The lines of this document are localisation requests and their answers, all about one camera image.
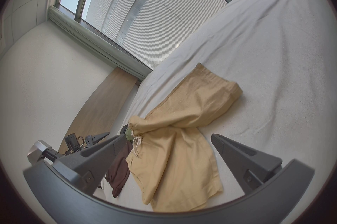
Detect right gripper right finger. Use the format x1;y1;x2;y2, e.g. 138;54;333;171
211;133;284;196

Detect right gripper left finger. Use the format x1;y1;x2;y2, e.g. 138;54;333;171
51;134;132;196

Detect tan shorts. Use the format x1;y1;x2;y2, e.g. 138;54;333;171
126;63;243;213

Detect bed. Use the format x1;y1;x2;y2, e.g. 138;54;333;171
57;0;337;214

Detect brown garment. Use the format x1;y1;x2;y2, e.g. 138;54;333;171
105;142;131;198

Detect green garment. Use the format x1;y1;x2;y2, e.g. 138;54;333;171
124;126;135;143

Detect grey-green curtain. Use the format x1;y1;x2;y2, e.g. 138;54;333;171
47;6;154;81

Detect window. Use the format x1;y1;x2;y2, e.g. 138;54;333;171
49;0;277;72

